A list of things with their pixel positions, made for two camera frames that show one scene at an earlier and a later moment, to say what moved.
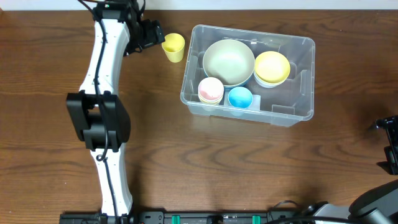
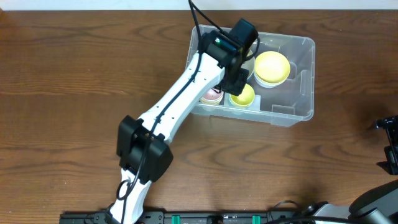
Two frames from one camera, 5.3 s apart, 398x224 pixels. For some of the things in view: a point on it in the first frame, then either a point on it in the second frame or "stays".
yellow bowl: (272, 67) stays
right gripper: (389, 133) stays
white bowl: (268, 84) stays
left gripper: (156, 34) to (236, 85)
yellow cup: (211, 101) stays
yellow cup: (174, 46) to (245, 99)
